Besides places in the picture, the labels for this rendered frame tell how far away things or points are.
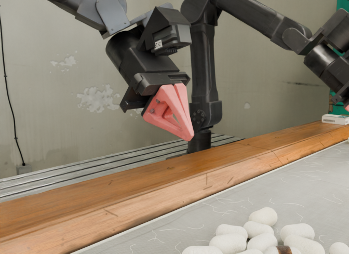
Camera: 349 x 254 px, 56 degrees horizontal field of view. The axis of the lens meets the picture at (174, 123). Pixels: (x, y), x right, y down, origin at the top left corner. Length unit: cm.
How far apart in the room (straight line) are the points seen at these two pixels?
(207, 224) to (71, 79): 212
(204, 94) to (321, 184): 40
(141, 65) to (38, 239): 25
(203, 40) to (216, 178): 44
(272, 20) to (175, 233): 54
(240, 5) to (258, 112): 144
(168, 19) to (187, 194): 23
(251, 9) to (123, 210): 56
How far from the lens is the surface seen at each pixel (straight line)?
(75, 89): 245
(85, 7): 51
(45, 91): 236
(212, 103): 84
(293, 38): 75
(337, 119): 96
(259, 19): 79
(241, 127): 227
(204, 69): 84
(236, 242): 32
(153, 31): 46
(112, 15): 51
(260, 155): 59
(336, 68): 72
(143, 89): 44
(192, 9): 85
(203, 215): 41
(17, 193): 73
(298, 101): 206
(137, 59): 47
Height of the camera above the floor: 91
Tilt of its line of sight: 10 degrees down
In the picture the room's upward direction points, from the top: straight up
